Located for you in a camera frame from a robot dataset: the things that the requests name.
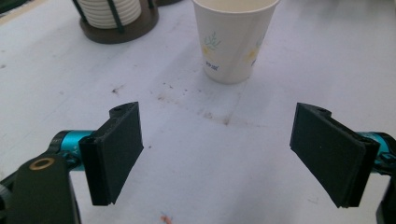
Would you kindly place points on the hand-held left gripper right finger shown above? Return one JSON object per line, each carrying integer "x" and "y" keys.
{"x": 330, "y": 158}

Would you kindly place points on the brown cup holder black posts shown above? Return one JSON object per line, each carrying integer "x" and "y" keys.
{"x": 127, "y": 34}

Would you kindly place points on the white foam mat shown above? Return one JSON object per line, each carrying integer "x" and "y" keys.
{"x": 193, "y": 174}

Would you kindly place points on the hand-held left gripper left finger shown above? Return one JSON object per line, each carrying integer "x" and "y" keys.
{"x": 115, "y": 155}

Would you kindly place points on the floral paper cup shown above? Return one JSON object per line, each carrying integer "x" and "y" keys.
{"x": 230, "y": 43}

